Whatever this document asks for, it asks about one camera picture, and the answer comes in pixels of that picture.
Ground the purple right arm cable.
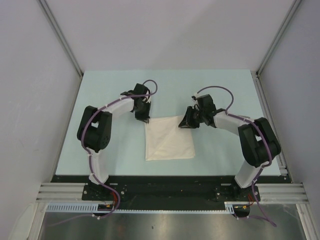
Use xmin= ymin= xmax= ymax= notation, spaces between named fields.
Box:
xmin=193 ymin=85 xmax=278 ymax=228

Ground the aluminium frame rail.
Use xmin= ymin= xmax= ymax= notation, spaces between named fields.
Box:
xmin=36 ymin=182 xmax=309 ymax=204

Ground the white slotted cable duct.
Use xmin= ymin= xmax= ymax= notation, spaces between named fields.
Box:
xmin=45 ymin=202 xmax=235 ymax=215

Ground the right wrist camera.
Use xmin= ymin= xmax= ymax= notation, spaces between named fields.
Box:
xmin=192 ymin=94 xmax=217 ymax=113

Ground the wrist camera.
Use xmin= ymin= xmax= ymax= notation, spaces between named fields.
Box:
xmin=192 ymin=94 xmax=217 ymax=113
xmin=132 ymin=83 xmax=152 ymax=103

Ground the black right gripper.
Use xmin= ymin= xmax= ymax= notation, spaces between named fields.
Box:
xmin=178 ymin=106 xmax=206 ymax=129

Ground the white cloth napkin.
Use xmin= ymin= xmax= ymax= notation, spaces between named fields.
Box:
xmin=144 ymin=115 xmax=196 ymax=161

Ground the left aluminium corner post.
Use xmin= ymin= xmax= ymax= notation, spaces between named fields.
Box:
xmin=37 ymin=0 xmax=84 ymax=77

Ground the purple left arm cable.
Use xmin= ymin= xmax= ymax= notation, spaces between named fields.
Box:
xmin=47 ymin=79 xmax=158 ymax=227

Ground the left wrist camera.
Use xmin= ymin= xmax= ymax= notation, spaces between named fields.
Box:
xmin=132 ymin=83 xmax=152 ymax=103

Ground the right aluminium corner post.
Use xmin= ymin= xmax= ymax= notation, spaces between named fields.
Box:
xmin=254 ymin=0 xmax=302 ymax=76

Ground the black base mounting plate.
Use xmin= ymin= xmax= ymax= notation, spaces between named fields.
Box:
xmin=51 ymin=175 xmax=289 ymax=219

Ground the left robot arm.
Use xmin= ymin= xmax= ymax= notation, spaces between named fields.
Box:
xmin=76 ymin=83 xmax=155 ymax=200

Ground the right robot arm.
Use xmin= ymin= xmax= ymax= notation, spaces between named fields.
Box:
xmin=178 ymin=94 xmax=282 ymax=201

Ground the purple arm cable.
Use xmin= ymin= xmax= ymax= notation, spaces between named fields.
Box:
xmin=47 ymin=79 xmax=158 ymax=227
xmin=193 ymin=85 xmax=278 ymax=228

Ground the aluminium corner post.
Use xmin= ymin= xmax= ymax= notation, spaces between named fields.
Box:
xmin=254 ymin=0 xmax=302 ymax=76
xmin=37 ymin=0 xmax=84 ymax=77

